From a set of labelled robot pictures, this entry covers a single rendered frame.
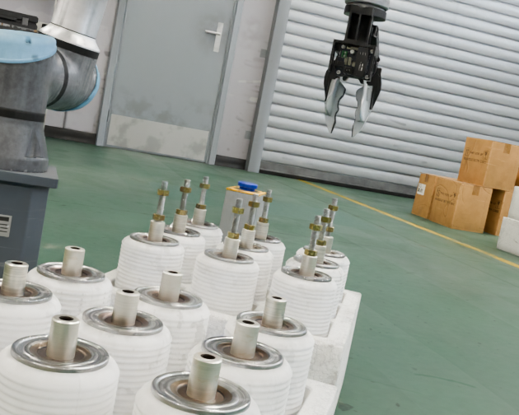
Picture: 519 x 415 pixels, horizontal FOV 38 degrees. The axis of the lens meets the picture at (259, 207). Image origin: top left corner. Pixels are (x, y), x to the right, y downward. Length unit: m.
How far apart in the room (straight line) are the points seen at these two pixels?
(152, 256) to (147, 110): 5.20
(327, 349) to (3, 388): 0.55
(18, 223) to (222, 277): 0.40
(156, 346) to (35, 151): 0.70
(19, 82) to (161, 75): 5.00
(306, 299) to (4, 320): 0.47
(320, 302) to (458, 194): 3.91
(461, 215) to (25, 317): 4.39
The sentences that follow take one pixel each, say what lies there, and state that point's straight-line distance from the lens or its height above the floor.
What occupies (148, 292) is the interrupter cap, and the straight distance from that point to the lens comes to 0.83.
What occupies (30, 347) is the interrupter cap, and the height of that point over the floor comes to 0.25.
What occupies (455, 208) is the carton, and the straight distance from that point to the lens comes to 4.95.
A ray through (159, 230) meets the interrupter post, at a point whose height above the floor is 0.27.
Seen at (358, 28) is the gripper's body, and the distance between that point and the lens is 1.26.
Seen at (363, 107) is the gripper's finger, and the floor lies 0.51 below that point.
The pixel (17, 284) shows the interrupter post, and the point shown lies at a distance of 0.76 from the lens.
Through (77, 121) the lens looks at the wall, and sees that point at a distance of 6.24.
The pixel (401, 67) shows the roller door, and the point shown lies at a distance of 6.90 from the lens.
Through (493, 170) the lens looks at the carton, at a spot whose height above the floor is 0.42.
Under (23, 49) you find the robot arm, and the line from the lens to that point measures 1.31.
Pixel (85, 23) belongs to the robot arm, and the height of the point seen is 0.57.
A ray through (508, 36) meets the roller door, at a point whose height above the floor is 1.62.
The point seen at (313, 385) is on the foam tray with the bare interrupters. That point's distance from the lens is 0.87.
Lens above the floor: 0.46
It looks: 7 degrees down
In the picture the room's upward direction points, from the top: 11 degrees clockwise
